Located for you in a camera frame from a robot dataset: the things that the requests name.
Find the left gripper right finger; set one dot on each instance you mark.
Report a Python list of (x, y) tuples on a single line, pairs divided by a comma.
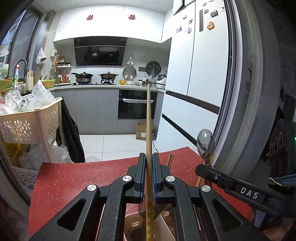
[(200, 213)]

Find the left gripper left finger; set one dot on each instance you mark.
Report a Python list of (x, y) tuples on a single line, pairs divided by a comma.
[(97, 213)]

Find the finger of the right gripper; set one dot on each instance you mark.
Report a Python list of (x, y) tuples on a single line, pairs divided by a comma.
[(254, 196)]

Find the tan wooden chopstick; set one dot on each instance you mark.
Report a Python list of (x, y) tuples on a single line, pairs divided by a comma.
[(149, 181)]

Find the plain wooden chopstick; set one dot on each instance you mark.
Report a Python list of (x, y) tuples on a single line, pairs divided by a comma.
[(170, 160)]

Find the brown handled metal spoon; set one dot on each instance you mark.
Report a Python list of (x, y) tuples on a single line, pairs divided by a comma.
[(205, 145)]

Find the black hanging garment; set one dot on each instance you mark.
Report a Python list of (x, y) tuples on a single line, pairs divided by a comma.
[(71, 135)]

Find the cardboard box on floor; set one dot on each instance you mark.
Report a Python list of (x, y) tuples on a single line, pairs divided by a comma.
[(141, 131)]

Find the beige perforated storage cart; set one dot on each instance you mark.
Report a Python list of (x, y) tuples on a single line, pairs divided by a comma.
[(29, 137)]

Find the black built-in oven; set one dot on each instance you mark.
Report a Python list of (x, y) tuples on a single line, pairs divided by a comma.
[(132, 104)]

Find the black wok on stove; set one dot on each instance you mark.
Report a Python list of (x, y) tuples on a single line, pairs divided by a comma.
[(83, 77)]

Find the brown cooking pot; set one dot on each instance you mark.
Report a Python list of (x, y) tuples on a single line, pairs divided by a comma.
[(108, 78)]

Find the hanging metal strainer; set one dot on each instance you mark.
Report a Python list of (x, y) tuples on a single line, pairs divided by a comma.
[(129, 72)]

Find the white refrigerator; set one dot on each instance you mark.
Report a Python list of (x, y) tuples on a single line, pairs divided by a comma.
[(197, 74)]

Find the black range hood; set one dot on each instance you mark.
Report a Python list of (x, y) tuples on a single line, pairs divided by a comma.
[(104, 50)]

